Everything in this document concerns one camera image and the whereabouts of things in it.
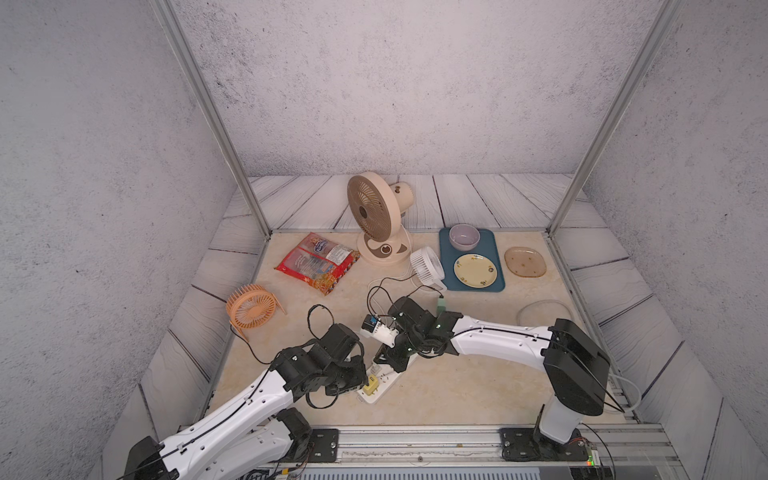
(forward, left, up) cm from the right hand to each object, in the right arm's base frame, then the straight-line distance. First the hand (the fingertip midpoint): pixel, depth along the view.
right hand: (377, 361), depth 78 cm
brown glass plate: (+41, -52, -11) cm, 67 cm away
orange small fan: (+15, +37, +2) cm, 40 cm away
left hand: (-6, +1, 0) cm, 6 cm away
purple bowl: (+51, -30, -7) cm, 59 cm away
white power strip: (-2, -2, -6) cm, 7 cm away
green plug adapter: (+20, -19, -8) cm, 28 cm away
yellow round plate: (+37, -33, -10) cm, 50 cm away
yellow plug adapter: (-5, +2, -3) cm, 6 cm away
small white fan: (+30, -15, +1) cm, 33 cm away
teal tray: (+48, -39, -9) cm, 62 cm away
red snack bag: (+37, +23, -5) cm, 44 cm away
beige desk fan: (+42, +1, +16) cm, 45 cm away
